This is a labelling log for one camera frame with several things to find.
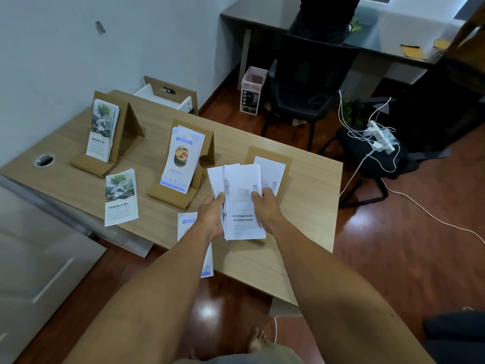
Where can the yellow envelope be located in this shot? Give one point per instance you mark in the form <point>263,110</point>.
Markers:
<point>441,44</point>
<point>413,51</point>

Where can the grey wall hook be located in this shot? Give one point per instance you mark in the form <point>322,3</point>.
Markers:
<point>100,27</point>

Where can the person's right forearm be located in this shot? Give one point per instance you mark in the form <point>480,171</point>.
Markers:
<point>333,299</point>

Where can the white brochures in stand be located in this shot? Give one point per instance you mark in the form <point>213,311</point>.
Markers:
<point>271,174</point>

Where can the white power strip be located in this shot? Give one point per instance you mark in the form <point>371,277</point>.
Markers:
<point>382,139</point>

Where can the pink and white carton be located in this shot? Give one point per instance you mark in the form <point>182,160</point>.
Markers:
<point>252,90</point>

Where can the person's right thumb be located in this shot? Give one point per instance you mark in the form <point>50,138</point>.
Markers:
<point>255,202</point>

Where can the stack of white building brochures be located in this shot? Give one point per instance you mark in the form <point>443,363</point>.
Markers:
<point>242,185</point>

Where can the loose blue-bordered brochure pile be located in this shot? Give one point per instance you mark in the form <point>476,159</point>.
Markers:
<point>187,225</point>

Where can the black visitor chair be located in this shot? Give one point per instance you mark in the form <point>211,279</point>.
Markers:
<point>379,162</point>

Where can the cardboard brochure stand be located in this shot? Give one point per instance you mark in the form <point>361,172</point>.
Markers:
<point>252,155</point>
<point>129,128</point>
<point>204,155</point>

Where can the person's left thumb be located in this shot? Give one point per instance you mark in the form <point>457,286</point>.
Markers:
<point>219,200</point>

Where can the black mesh office chair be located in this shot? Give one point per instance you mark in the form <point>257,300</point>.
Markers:
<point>307,79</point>

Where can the person's left forearm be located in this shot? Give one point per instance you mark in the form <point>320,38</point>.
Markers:
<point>151,303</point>

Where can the tree-print brochures in stand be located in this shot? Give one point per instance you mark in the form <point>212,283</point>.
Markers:
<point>101,128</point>

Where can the person's left hand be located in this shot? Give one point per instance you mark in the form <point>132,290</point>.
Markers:
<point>210,219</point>

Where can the grey desk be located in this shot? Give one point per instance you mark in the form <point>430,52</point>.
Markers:
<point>261,15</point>

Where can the white drawer box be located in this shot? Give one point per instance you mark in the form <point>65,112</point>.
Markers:
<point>166,96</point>

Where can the person's khaki shorts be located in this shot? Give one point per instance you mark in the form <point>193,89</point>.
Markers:
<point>246,356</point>

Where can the loose tree-print brochure pile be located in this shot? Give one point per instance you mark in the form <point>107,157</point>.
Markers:
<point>121,197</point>

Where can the blue-bordered brochures in stand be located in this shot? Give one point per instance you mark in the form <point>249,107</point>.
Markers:
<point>181,159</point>

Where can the person's right hand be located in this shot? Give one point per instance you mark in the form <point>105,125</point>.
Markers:
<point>269,210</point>

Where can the person's bare foot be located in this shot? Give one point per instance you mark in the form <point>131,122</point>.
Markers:
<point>257,340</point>

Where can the dark blue cushion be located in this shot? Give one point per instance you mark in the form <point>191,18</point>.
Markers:
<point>454,337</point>

